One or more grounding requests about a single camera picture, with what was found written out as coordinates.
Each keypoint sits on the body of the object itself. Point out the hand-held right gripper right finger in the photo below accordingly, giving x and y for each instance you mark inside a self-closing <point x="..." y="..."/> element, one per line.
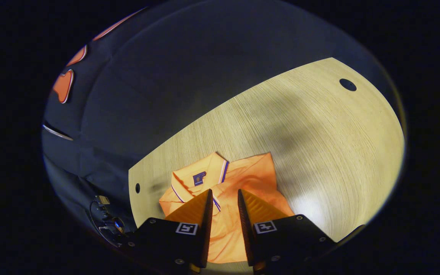
<point x="245" y="229"/>

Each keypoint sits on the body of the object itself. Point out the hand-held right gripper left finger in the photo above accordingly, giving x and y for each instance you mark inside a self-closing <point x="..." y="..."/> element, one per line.
<point x="204" y="225"/>

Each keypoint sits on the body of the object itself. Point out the orange T-shirt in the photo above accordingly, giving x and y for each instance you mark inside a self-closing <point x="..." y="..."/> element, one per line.
<point x="243" y="179"/>

